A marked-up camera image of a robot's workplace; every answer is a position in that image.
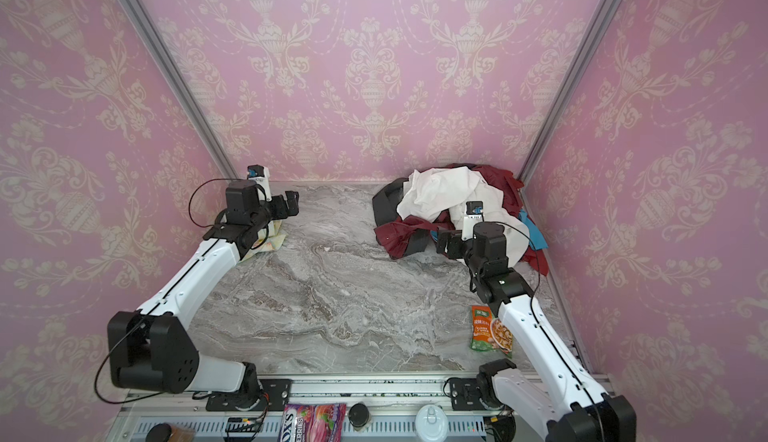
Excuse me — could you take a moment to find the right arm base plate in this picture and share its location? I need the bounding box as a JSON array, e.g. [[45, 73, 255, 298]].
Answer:
[[446, 374, 501, 411]]

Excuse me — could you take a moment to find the aluminium front rail frame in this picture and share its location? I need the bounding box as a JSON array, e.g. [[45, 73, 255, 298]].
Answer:
[[104, 372, 631, 442]]

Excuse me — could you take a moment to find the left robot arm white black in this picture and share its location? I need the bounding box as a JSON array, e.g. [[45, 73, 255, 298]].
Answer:
[[99, 175, 300, 411]]

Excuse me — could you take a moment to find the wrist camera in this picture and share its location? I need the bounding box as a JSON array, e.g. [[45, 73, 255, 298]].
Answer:
[[461, 201, 484, 241], [247, 164, 272, 201]]

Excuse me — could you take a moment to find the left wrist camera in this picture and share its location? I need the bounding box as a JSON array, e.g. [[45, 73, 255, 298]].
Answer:
[[247, 164, 272, 201]]

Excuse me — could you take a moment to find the maroon cloth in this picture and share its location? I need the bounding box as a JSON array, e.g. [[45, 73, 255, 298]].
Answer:
[[375, 164, 549, 276]]

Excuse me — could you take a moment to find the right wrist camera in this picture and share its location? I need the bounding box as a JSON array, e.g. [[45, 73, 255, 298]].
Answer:
[[461, 201, 484, 241]]

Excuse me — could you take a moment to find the blue cloth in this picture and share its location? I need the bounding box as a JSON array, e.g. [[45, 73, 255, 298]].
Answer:
[[519, 209, 548, 250]]

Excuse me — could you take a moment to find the black cloth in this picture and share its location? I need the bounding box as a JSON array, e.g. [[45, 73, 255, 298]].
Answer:
[[372, 177, 409, 227]]

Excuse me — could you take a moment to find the white shirt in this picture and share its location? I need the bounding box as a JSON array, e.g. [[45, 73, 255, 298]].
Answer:
[[396, 167, 530, 267]]

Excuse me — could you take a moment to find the floral pastel cloth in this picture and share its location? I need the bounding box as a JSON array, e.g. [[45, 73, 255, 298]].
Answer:
[[251, 220, 286, 253]]

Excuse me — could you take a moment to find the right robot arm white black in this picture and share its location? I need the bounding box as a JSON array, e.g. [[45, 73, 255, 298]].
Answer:
[[437, 221, 637, 441]]

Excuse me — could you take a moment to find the small black round cap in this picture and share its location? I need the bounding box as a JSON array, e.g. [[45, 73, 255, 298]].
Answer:
[[347, 402, 371, 431]]

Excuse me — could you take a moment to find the green orange snack packet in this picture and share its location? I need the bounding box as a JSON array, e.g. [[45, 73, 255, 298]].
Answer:
[[470, 305, 514, 354]]

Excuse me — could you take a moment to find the brown jar black lid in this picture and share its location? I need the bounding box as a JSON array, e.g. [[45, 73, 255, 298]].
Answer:
[[144, 423, 195, 442]]

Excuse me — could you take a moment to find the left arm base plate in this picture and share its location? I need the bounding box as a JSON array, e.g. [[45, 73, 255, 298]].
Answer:
[[205, 378, 292, 412]]

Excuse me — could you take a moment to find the pink candy bag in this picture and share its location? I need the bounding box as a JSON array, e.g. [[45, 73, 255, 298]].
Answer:
[[278, 404, 347, 442]]

